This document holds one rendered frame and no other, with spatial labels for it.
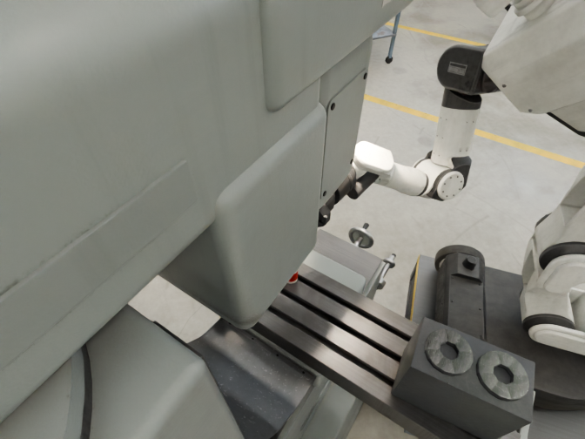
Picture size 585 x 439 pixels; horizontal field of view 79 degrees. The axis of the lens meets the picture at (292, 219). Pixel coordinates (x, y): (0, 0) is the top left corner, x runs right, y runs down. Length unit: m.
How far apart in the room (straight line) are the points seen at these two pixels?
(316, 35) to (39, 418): 0.34
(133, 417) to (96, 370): 0.05
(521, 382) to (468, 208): 2.00
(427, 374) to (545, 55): 0.60
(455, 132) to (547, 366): 0.91
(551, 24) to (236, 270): 0.64
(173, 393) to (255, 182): 0.18
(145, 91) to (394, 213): 2.37
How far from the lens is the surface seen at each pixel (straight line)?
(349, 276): 1.21
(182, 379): 0.30
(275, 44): 0.29
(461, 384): 0.81
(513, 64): 0.83
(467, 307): 1.52
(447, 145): 1.00
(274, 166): 0.34
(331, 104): 0.46
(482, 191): 2.93
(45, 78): 0.19
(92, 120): 0.21
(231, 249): 0.35
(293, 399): 0.99
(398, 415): 0.98
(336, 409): 1.66
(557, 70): 0.80
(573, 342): 1.49
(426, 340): 0.81
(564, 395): 1.55
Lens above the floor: 1.80
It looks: 49 degrees down
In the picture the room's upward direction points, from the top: straight up
